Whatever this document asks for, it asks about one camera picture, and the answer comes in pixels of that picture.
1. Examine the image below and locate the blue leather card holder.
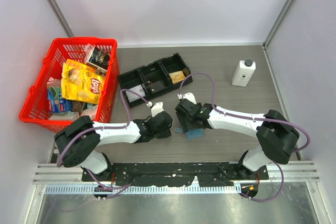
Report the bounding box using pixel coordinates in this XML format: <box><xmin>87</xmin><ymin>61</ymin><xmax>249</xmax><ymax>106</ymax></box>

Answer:
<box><xmin>175</xmin><ymin>127</ymin><xmax>204</xmax><ymax>140</ymax></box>

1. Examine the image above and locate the gold card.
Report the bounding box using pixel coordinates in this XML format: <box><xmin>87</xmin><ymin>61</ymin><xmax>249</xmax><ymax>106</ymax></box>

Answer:
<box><xmin>169</xmin><ymin>71</ymin><xmax>185</xmax><ymax>84</ymax></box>

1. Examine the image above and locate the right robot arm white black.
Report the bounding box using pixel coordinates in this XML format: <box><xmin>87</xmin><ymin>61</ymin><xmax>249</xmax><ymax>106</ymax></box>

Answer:
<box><xmin>175</xmin><ymin>98</ymin><xmax>300</xmax><ymax>179</ymax></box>

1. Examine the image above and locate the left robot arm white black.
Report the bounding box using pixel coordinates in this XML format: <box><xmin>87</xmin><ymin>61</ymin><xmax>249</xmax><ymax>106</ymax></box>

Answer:
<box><xmin>55</xmin><ymin>111</ymin><xmax>173</xmax><ymax>181</ymax></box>

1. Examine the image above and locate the white card in tray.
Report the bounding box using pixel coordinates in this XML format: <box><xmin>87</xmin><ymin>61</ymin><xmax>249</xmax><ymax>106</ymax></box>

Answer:
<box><xmin>125</xmin><ymin>84</ymin><xmax>145</xmax><ymax>102</ymax></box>

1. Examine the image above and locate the black three-compartment organizer tray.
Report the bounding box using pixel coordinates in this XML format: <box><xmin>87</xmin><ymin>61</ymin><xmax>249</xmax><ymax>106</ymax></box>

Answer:
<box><xmin>118</xmin><ymin>53</ymin><xmax>191</xmax><ymax>108</ymax></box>

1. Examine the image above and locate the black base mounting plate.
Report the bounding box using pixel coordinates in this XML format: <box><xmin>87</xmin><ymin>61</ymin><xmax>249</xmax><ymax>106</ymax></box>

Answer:
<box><xmin>95</xmin><ymin>162</ymin><xmax>269</xmax><ymax>187</ymax></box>

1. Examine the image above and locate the white bottle grey cap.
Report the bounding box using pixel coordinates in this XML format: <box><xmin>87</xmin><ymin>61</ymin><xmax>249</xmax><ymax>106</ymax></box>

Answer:
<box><xmin>232</xmin><ymin>59</ymin><xmax>256</xmax><ymax>87</ymax></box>

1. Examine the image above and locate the yellow Lays chips bag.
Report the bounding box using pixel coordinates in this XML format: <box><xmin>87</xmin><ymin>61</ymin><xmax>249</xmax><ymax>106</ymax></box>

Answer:
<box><xmin>61</xmin><ymin>59</ymin><xmax>106</xmax><ymax>104</ymax></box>

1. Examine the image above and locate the black snack box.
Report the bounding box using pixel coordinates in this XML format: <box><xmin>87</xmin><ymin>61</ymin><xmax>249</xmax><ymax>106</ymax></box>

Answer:
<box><xmin>84</xmin><ymin>47</ymin><xmax>110</xmax><ymax>73</ymax></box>

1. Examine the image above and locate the blue packaged item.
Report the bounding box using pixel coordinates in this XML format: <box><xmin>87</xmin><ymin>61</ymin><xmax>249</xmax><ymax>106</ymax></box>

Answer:
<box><xmin>47</xmin><ymin>87</ymin><xmax>72</xmax><ymax>114</ymax></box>

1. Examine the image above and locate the red plastic shopping basket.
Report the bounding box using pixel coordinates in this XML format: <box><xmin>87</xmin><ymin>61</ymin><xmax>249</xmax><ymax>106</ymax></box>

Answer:
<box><xmin>19</xmin><ymin>37</ymin><xmax>119</xmax><ymax>133</ymax></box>

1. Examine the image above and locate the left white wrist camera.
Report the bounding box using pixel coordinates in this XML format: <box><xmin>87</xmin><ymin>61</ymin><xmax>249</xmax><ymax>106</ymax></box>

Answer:
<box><xmin>146</xmin><ymin>101</ymin><xmax>164</xmax><ymax>117</ymax></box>

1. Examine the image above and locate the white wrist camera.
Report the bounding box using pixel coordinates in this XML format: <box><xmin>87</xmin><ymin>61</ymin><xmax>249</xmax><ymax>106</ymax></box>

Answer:
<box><xmin>177</xmin><ymin>92</ymin><xmax>197</xmax><ymax>104</ymax></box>
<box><xmin>146</xmin><ymin>101</ymin><xmax>164</xmax><ymax>117</ymax></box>

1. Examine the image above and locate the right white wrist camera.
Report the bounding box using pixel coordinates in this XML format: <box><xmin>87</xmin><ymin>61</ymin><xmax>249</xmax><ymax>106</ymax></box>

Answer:
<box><xmin>177</xmin><ymin>92</ymin><xmax>197</xmax><ymax>104</ymax></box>

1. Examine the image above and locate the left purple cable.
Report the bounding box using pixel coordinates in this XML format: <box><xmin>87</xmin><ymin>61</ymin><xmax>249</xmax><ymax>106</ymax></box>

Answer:
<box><xmin>56</xmin><ymin>89</ymin><xmax>152</xmax><ymax>201</ymax></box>

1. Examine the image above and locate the aluminium rail frame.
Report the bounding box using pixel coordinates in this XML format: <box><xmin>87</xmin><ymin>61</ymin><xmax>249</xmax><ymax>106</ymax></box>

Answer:
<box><xmin>33</xmin><ymin>161</ymin><xmax>320</xmax><ymax>198</ymax></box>

